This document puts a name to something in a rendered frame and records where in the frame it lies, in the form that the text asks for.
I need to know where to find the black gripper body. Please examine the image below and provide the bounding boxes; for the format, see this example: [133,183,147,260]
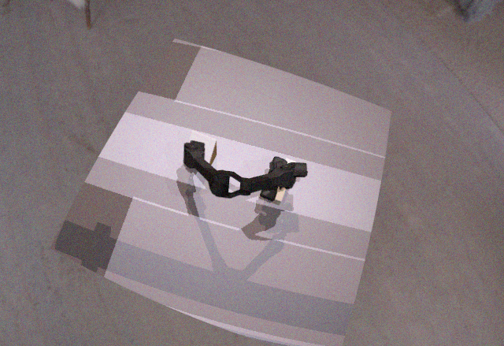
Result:
[260,156,287,202]

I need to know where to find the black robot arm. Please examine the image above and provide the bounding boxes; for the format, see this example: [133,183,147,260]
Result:
[183,140,308,199]

